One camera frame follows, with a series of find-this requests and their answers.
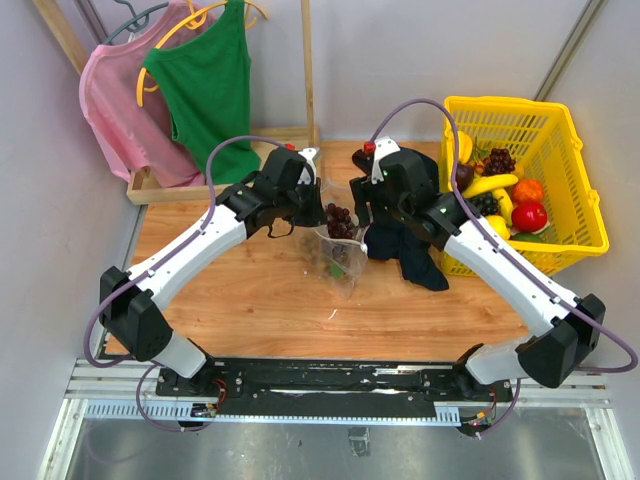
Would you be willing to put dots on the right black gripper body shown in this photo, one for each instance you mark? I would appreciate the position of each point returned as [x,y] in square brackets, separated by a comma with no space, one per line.
[383,207]

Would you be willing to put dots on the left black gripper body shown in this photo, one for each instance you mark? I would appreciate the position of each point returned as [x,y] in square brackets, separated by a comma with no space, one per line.
[301,206]

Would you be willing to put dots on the red grape bunch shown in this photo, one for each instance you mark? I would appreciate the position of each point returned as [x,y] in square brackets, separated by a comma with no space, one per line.
[339,222]

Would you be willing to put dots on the clear zip top bag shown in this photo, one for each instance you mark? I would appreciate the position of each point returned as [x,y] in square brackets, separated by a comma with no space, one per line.
[356,250]

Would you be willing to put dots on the brown longan fruit bunch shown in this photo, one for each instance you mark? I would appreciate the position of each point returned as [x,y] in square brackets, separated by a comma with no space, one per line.
[324,255]

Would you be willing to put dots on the yellow banana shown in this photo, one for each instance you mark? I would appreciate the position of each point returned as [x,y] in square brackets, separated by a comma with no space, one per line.
[496,184]

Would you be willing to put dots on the yellow lemon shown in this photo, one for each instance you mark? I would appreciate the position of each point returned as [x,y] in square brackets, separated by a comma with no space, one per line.
[499,224]

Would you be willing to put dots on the red apple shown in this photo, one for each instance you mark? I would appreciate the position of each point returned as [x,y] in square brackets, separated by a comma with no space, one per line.
[529,217]

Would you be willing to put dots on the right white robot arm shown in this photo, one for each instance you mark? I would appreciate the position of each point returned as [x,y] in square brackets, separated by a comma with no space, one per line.
[563,328]

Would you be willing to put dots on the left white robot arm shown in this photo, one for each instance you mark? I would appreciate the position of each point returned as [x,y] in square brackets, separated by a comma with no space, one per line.
[136,299]

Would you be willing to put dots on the green tank top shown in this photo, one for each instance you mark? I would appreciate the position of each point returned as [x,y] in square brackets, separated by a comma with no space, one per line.
[206,85]

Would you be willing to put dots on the dark navy cloth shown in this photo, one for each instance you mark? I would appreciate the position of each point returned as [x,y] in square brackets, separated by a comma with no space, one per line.
[387,238]

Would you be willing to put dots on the black grape bunch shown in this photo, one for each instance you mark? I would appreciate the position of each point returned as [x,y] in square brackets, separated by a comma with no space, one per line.
[486,204]

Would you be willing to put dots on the dark purple grape bunch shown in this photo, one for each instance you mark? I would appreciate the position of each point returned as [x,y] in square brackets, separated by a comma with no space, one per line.
[500,162]

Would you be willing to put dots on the orange fruit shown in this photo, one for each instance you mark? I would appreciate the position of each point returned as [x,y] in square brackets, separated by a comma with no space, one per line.
[527,190]

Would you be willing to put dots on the green lime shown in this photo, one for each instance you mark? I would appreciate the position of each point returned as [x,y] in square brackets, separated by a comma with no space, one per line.
[527,237]

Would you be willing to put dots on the wooden clothes rack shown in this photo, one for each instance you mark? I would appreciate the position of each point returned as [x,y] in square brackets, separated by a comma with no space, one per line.
[143,189]

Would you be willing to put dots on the yellow plastic basket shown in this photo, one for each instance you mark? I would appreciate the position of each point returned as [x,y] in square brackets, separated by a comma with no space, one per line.
[541,136]

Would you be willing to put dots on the pink shirt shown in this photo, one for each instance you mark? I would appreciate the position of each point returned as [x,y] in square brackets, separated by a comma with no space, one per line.
[134,137]

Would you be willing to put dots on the grey clothes hanger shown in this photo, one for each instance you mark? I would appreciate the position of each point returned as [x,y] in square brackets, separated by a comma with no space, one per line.
[137,22]

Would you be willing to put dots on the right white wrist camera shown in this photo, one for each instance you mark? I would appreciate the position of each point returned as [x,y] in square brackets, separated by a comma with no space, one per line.
[384,147]

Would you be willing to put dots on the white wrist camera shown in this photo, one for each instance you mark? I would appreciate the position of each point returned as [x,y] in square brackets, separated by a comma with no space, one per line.
[384,147]
[310,154]

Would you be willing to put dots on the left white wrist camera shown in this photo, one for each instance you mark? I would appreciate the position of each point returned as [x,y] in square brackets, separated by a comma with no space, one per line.
[310,154]

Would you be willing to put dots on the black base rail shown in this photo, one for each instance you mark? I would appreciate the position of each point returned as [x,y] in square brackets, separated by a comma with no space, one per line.
[331,389]

